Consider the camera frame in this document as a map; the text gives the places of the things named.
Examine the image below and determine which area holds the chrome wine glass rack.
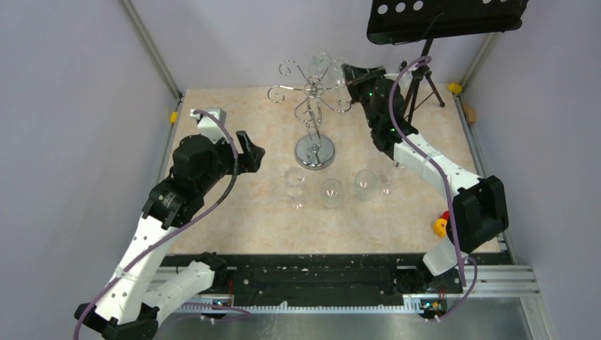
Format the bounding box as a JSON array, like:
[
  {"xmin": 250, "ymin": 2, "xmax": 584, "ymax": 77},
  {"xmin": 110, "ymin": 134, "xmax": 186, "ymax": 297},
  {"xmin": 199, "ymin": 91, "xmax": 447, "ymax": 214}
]
[{"xmin": 266, "ymin": 60, "xmax": 352, "ymax": 171}]

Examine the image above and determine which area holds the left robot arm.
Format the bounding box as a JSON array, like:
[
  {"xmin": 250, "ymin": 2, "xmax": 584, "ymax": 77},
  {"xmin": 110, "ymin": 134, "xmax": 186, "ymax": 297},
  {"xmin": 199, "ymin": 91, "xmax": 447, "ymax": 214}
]
[{"xmin": 73, "ymin": 131, "xmax": 266, "ymax": 339}]

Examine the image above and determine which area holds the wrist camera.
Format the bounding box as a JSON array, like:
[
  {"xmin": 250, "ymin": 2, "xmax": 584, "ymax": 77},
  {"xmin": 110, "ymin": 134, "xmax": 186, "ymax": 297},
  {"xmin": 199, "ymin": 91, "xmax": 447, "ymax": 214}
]
[
  {"xmin": 398, "ymin": 59, "xmax": 424, "ymax": 90},
  {"xmin": 190, "ymin": 108, "xmax": 227, "ymax": 143}
]

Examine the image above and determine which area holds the brown block on rail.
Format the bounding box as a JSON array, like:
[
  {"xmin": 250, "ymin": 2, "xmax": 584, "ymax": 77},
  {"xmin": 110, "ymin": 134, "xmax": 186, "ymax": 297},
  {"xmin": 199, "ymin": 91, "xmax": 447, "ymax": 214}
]
[{"xmin": 462, "ymin": 103, "xmax": 477, "ymax": 124}]

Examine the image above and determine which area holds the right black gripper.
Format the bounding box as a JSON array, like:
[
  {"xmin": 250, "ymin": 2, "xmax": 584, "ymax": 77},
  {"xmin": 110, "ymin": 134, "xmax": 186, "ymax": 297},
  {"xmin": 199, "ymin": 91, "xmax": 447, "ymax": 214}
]
[{"xmin": 342, "ymin": 65, "xmax": 387, "ymax": 130}]

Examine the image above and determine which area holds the purple cable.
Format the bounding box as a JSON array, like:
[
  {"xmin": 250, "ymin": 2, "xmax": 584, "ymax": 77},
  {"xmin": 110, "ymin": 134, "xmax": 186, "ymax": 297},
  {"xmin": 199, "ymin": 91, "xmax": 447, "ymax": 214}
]
[
  {"xmin": 73, "ymin": 109, "xmax": 252, "ymax": 340},
  {"xmin": 388, "ymin": 56, "xmax": 479, "ymax": 322}
]

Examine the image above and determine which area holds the yellow corner clip right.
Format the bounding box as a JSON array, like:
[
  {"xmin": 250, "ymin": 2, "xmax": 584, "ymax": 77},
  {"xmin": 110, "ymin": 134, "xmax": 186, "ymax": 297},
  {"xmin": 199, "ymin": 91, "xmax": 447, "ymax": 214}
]
[{"xmin": 447, "ymin": 82, "xmax": 463, "ymax": 95}]

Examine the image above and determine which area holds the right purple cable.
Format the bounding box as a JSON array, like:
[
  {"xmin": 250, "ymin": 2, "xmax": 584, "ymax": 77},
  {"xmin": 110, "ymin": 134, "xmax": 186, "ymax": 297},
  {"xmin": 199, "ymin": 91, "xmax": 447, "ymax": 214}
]
[{"xmin": 388, "ymin": 56, "xmax": 479, "ymax": 322}]

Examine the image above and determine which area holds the aluminium frame post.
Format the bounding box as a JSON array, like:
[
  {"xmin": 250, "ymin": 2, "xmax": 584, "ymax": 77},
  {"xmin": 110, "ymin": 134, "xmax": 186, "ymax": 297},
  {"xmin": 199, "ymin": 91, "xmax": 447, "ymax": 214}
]
[
  {"xmin": 460, "ymin": 33, "xmax": 499, "ymax": 90},
  {"xmin": 118, "ymin": 0, "xmax": 182, "ymax": 101}
]

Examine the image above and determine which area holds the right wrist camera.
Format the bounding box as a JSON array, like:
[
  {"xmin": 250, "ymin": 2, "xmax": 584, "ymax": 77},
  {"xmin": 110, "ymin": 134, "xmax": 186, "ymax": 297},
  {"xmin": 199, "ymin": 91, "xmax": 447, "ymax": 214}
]
[{"xmin": 398, "ymin": 59, "xmax": 424, "ymax": 90}]

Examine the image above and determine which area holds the yellow and red toy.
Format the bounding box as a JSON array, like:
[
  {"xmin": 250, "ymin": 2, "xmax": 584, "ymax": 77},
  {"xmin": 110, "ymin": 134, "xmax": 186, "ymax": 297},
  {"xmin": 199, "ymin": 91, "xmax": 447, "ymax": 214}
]
[{"xmin": 432, "ymin": 211, "xmax": 449, "ymax": 238}]

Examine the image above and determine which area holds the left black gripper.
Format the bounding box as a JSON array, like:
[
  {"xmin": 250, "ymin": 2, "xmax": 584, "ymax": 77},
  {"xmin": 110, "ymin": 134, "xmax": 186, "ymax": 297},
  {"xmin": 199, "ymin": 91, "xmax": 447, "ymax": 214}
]
[{"xmin": 197, "ymin": 130, "xmax": 264, "ymax": 193}]

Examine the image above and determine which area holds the black music stand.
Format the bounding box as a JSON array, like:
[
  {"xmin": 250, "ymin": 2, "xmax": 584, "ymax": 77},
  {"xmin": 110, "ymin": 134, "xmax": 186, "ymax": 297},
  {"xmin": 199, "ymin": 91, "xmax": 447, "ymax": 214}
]
[{"xmin": 366, "ymin": 0, "xmax": 531, "ymax": 128}]

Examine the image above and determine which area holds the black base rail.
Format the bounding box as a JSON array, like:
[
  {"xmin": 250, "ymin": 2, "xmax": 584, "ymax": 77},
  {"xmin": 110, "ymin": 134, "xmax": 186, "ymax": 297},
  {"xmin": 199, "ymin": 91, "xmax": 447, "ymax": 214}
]
[{"xmin": 159, "ymin": 251, "xmax": 511, "ymax": 309}]

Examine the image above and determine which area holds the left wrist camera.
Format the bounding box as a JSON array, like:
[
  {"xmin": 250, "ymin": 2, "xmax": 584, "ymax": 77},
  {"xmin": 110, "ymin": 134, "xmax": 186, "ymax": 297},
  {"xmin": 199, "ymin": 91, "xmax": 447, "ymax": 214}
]
[{"xmin": 190, "ymin": 108, "xmax": 227, "ymax": 143}]

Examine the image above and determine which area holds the white cable duct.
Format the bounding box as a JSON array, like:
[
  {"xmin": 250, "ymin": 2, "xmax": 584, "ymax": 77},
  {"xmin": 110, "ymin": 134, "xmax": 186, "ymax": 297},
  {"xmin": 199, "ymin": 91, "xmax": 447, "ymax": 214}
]
[{"xmin": 176, "ymin": 298, "xmax": 442, "ymax": 315}]

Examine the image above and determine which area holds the aluminium frame post left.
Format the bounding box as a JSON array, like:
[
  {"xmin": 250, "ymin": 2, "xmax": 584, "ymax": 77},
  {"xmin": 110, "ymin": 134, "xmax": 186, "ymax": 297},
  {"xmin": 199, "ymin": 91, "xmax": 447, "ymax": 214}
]
[{"xmin": 118, "ymin": 0, "xmax": 182, "ymax": 101}]

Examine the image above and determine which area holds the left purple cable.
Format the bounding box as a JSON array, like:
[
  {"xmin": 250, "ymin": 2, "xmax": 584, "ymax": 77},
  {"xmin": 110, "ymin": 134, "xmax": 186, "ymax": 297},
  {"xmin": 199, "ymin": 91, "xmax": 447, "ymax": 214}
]
[{"xmin": 73, "ymin": 109, "xmax": 252, "ymax": 340}]

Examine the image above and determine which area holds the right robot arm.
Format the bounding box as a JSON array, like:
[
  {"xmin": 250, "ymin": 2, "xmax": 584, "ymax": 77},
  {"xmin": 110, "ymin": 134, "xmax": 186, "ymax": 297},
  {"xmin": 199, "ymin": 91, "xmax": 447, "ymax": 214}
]
[{"xmin": 342, "ymin": 64, "xmax": 509, "ymax": 292}]

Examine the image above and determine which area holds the yellow clip left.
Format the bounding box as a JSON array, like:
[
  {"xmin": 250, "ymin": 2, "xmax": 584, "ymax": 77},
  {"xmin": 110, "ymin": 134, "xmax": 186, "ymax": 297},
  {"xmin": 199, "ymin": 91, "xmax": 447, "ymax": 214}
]
[{"xmin": 169, "ymin": 111, "xmax": 179, "ymax": 125}]

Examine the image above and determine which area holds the aluminium frame post right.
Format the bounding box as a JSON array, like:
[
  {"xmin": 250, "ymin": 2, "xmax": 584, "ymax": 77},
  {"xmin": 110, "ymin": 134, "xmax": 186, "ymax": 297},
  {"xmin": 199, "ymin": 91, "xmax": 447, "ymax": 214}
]
[{"xmin": 460, "ymin": 33, "xmax": 499, "ymax": 90}]

